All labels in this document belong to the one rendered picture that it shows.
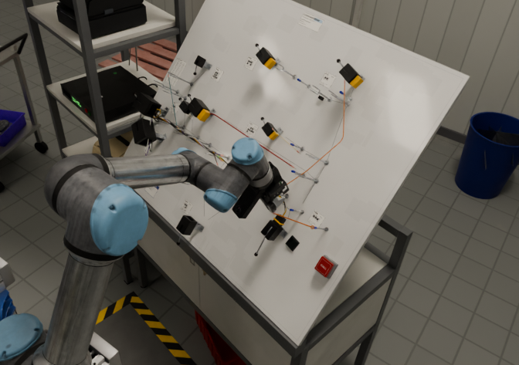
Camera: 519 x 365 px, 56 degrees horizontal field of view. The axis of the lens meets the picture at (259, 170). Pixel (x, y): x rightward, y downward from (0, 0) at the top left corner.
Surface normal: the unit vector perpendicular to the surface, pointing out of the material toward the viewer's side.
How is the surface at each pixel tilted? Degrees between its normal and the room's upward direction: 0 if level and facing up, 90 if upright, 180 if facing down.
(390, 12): 90
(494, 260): 0
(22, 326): 7
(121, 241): 83
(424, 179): 0
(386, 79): 52
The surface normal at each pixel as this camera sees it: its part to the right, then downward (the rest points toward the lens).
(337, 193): -0.54, -0.16
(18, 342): -0.05, -0.82
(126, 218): 0.82, 0.31
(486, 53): -0.58, 0.49
